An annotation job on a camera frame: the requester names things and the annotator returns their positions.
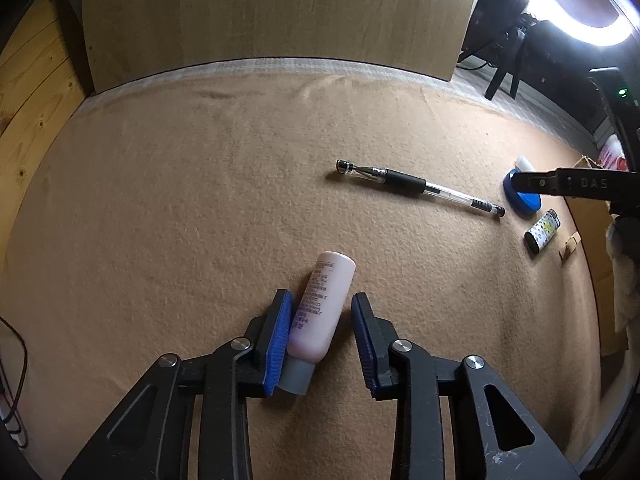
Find light wooden board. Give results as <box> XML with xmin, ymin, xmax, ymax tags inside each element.
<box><xmin>82</xmin><ymin>0</ymin><xmax>493</xmax><ymax>96</ymax></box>

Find black device with green light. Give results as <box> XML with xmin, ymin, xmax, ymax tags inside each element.
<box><xmin>590</xmin><ymin>67</ymin><xmax>640</xmax><ymax>171</ymax></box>

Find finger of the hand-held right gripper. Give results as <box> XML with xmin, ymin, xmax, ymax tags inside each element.
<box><xmin>510</xmin><ymin>167</ymin><xmax>640</xmax><ymax>201</ymax></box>

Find black tripod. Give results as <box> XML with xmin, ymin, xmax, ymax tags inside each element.
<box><xmin>460</xmin><ymin>10</ymin><xmax>543</xmax><ymax>101</ymax></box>

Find ring light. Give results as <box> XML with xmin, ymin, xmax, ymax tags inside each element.
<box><xmin>505</xmin><ymin>0</ymin><xmax>636</xmax><ymax>47</ymax></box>

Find patterned lighter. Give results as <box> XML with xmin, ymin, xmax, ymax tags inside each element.
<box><xmin>525</xmin><ymin>209</ymin><xmax>560</xmax><ymax>255</ymax></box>

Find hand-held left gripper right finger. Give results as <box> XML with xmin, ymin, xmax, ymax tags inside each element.
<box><xmin>351</xmin><ymin>292</ymin><xmax>583</xmax><ymax>480</ymax></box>

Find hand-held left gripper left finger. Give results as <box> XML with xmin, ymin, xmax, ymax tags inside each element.
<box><xmin>62</xmin><ymin>288</ymin><xmax>293</xmax><ymax>480</ymax></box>

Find pink bottle with grey cap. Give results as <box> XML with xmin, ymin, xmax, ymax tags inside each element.
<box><xmin>277</xmin><ymin>251</ymin><xmax>357</xmax><ymax>397</ymax></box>

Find tan felt table mat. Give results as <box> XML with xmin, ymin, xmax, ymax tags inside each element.
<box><xmin>0</xmin><ymin>67</ymin><xmax>616</xmax><ymax>480</ymax></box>

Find blue round lid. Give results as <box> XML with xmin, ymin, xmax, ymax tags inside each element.
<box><xmin>504</xmin><ymin>169</ymin><xmax>542</xmax><ymax>218</ymax></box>

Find black cable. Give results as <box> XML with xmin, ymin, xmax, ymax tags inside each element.
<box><xmin>0</xmin><ymin>317</ymin><xmax>28</xmax><ymax>433</ymax></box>

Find clear gel pen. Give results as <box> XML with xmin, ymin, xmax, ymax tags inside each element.
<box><xmin>336</xmin><ymin>159</ymin><xmax>506</xmax><ymax>220</ymax></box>

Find brown cardboard box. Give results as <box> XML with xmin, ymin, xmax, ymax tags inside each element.
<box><xmin>565</xmin><ymin>195</ymin><xmax>628</xmax><ymax>356</ymax></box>

